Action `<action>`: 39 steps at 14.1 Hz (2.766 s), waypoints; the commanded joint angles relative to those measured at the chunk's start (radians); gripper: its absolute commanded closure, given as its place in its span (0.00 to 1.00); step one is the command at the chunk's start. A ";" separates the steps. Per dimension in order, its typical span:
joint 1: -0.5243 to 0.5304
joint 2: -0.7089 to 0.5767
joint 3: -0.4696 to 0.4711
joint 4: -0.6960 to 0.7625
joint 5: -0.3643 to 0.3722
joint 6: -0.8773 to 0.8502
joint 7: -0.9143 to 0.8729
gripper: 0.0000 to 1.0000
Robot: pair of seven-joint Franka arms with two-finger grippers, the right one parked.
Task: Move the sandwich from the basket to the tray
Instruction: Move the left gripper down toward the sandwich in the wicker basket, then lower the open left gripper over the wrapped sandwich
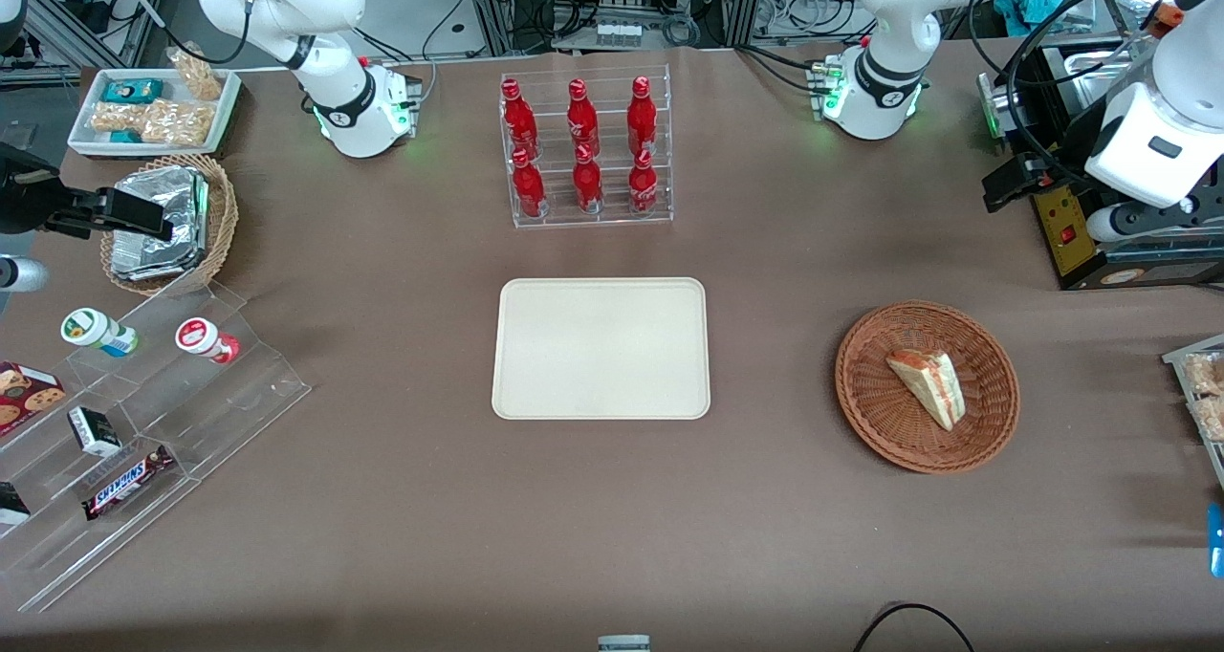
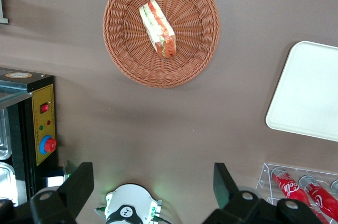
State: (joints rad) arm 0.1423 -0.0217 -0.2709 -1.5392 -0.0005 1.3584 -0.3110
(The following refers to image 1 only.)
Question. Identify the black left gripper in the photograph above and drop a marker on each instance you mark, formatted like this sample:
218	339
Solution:
1073	152

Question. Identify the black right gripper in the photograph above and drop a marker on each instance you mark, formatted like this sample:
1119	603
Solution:
21	200

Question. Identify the triangular sandwich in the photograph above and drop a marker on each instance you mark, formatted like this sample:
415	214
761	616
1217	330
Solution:
932	384

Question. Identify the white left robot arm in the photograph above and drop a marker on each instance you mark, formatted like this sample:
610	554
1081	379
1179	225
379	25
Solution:
889	31

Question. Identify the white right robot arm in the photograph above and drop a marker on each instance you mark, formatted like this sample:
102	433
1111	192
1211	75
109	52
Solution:
335	97

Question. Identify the white rectangular snack tray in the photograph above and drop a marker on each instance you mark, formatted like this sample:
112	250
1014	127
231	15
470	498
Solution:
86	141

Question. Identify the tan wicker basket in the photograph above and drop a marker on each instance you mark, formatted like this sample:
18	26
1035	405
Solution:
222	212

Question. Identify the white tray with snack bags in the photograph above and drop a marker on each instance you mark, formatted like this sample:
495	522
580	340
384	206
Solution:
1184	358

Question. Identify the brown round wicker basket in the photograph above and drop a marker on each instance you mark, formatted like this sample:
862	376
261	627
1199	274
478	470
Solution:
880	413

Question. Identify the cream plastic tray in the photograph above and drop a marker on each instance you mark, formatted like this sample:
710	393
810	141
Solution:
574	346

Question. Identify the foil wrapped package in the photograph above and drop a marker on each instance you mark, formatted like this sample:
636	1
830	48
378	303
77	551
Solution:
158	264
167	193

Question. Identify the small teal snack packet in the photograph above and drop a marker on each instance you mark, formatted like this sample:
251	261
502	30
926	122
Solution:
125	137

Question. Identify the clear bag of puffed snacks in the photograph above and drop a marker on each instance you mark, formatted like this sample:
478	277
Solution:
117	117
180	123
199	76

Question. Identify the black food warmer machine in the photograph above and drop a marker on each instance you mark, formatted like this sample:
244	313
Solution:
1100	265

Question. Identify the green lid yogurt bottle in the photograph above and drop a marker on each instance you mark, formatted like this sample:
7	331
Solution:
94	331

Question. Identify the teal snack box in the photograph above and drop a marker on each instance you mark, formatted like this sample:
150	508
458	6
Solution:
132	90

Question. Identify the red lid yogurt bottle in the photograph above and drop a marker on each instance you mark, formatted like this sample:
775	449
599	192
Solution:
203	337

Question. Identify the steel warmer pan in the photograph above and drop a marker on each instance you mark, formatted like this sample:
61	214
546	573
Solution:
1100	64

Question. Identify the teal cloth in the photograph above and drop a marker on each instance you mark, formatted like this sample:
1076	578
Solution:
1031	0

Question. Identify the red cookie box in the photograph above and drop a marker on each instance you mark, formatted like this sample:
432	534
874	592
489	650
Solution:
27	396

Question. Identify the small black white box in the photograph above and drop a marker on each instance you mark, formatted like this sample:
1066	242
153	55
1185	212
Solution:
93	431

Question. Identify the clear acrylic step display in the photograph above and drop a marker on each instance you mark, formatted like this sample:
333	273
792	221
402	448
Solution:
220	413

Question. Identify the clear bag of fried snacks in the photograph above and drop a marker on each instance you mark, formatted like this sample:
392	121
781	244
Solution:
1213	419
1207	375

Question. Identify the snickers chocolate bar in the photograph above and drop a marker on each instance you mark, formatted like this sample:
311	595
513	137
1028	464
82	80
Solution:
126	483

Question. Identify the black snack box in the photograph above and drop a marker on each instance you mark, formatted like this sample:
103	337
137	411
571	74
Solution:
11	505

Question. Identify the red cola bottle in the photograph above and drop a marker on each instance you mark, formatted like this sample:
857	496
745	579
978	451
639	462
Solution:
519	119
643	188
587	185
581	121
642	119
528	191

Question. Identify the blue plastic object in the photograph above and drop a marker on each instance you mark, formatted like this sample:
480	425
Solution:
1216	542

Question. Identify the clear acrylic bottle rack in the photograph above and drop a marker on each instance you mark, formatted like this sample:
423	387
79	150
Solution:
612	220

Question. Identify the white power strip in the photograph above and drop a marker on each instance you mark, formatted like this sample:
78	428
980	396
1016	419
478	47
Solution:
618	34

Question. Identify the grey metal object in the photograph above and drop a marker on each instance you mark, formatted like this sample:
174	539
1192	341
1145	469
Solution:
623	644

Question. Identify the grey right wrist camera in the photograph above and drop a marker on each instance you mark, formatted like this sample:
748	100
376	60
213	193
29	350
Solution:
21	274

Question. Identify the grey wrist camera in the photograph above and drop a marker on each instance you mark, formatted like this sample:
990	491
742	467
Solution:
21	274
1138	223

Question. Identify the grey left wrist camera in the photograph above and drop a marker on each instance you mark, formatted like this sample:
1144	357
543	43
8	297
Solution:
1138	223

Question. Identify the aluminium frame rack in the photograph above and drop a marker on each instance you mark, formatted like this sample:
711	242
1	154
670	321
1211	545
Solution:
497	7

